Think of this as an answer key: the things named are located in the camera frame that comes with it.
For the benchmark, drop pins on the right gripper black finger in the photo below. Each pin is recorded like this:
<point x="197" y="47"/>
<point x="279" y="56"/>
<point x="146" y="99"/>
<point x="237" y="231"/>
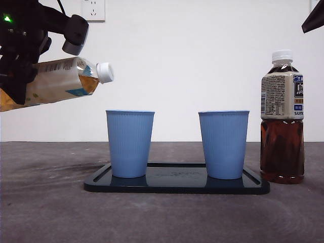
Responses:
<point x="315" y="21"/>

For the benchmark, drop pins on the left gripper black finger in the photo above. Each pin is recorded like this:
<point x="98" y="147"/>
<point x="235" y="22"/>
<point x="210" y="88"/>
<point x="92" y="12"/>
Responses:
<point x="15" y="81"/>

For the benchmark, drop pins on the pale yellow drink bottle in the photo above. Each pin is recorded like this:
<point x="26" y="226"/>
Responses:
<point x="58" y="83"/>

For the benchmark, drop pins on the dark brown tea bottle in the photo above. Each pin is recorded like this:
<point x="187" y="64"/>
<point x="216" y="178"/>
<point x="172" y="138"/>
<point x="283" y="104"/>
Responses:
<point x="282" y="152"/>

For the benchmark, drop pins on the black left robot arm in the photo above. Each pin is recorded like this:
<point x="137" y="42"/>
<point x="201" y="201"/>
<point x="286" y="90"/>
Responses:
<point x="22" y="27"/>

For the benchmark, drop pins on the blue ribbed plastic cup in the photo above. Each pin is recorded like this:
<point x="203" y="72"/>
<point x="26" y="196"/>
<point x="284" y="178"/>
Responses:
<point x="224" y="144"/>
<point x="129" y="144"/>

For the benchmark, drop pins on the dark blue rectangular tray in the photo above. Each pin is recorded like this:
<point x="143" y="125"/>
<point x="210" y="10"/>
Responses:
<point x="177" y="182"/>

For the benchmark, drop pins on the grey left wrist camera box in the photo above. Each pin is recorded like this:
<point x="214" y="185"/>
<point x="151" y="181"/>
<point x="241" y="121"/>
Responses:
<point x="76" y="33"/>

